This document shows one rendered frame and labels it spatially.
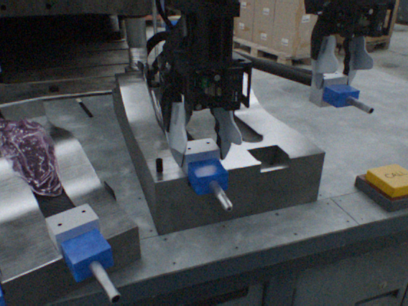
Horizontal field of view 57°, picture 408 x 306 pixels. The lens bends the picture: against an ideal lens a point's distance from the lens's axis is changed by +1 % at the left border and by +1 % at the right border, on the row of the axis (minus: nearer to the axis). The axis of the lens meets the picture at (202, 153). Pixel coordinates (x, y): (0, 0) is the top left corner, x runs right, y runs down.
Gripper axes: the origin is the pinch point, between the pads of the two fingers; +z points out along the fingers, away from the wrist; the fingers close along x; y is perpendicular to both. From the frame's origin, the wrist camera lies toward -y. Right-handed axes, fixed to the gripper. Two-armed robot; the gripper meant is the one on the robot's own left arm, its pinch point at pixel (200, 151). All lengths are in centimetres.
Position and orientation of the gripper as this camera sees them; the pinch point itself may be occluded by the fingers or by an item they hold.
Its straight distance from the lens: 50.8
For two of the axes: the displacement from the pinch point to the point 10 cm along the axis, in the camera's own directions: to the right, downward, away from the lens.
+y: 3.2, 4.5, -8.3
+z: 0.0, 8.8, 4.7
